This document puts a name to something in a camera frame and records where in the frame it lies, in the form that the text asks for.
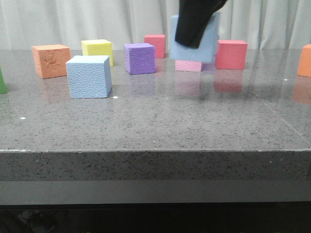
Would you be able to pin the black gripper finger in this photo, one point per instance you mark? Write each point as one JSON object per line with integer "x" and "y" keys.
{"x": 193, "y": 18}

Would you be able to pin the light blue foam cube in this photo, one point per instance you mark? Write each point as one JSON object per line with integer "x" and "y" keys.
{"x": 207, "y": 49}
{"x": 89, "y": 76}

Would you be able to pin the back red foam cube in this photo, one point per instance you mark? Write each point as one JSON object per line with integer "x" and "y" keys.
{"x": 159, "y": 42}

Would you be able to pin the red foam cube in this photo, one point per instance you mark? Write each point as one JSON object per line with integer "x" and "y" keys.
{"x": 231, "y": 54}
{"x": 159, "y": 42}

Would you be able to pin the pink foam cube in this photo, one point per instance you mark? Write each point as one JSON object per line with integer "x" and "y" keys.
{"x": 192, "y": 66}

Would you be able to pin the right red foam cube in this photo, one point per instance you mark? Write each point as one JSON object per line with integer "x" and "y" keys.
{"x": 231, "y": 54}

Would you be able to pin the front purple foam cube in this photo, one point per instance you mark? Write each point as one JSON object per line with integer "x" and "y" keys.
{"x": 139, "y": 58}

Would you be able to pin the grey-white curtain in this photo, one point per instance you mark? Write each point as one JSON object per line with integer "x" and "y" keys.
{"x": 263, "y": 24}

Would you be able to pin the yellow foam cube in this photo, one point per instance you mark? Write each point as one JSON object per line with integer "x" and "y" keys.
{"x": 98, "y": 47}

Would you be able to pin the right orange foam cube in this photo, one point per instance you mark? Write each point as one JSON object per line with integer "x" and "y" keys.
{"x": 304, "y": 67}

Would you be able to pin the orange foam cube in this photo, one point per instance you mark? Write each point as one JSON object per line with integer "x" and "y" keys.
{"x": 50, "y": 60}
{"x": 304, "y": 67}

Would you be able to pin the left orange foam cube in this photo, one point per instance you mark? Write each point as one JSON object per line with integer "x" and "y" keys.
{"x": 50, "y": 60}

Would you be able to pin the green foam cube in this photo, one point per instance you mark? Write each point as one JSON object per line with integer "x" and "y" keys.
{"x": 3, "y": 88}

